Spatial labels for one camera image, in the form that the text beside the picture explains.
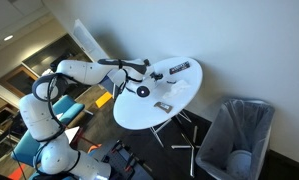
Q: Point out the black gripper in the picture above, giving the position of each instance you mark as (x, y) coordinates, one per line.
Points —
(156, 76)

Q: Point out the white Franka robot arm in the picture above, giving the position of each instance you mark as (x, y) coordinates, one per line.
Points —
(85, 71)

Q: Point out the white cup in bin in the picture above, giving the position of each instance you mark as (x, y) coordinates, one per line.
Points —
(239, 163)

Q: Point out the small black clip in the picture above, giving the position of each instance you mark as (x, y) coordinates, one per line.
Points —
(171, 81)

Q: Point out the dark M&M's candy packet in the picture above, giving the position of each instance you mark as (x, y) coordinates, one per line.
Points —
(179, 67)

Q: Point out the brown snack bar wrapper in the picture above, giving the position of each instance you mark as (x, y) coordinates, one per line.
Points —
(163, 107)

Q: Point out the metal table legs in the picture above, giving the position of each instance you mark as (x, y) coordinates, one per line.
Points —
(192, 156)

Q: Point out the black robot cart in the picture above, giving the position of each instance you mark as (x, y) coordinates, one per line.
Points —
(125, 160)

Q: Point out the teal upholstered chair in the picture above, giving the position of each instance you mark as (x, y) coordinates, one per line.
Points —
(70, 108)

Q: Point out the grey trash bin with liner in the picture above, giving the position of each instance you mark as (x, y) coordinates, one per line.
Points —
(237, 133)

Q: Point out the white paper sheet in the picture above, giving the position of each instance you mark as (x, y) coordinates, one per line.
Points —
(72, 135)

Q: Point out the round ceiling light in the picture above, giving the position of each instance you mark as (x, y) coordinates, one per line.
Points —
(8, 37)

